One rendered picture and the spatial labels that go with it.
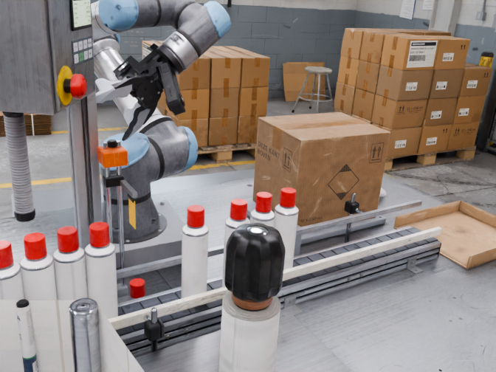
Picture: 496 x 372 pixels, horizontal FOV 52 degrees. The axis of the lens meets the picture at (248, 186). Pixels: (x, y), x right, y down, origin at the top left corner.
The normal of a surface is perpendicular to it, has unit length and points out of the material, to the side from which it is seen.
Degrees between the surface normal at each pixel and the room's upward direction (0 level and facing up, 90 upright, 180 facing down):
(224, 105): 90
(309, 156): 90
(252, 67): 90
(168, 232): 2
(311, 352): 0
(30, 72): 90
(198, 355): 0
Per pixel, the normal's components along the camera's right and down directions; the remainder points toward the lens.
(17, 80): -0.07, 0.37
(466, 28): -0.91, 0.11
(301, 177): 0.45, 0.36
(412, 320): 0.06, -0.93
